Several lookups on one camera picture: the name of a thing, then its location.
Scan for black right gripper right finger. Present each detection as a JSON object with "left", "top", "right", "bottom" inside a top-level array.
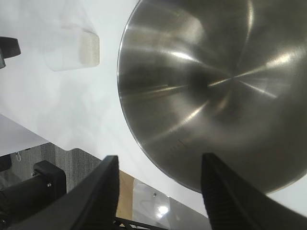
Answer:
[{"left": 201, "top": 152, "right": 307, "bottom": 230}]

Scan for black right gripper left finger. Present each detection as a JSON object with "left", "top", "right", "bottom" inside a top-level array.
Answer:
[{"left": 9, "top": 155, "right": 120, "bottom": 230}]

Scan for white rice grains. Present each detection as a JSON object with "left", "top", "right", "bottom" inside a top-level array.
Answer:
[{"left": 78, "top": 33, "right": 100, "bottom": 67}]

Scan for clear plastic rice container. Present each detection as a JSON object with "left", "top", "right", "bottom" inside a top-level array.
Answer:
[{"left": 41, "top": 21, "right": 100, "bottom": 72}]

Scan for light wooden board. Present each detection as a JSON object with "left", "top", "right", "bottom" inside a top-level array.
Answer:
[{"left": 118, "top": 170, "right": 134, "bottom": 220}]

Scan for stainless steel mixing bowl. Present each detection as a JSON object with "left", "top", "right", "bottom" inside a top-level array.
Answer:
[{"left": 117, "top": 0, "right": 307, "bottom": 195}]

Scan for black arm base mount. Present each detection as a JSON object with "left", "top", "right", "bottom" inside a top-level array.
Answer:
[{"left": 0, "top": 160, "right": 67, "bottom": 228}]

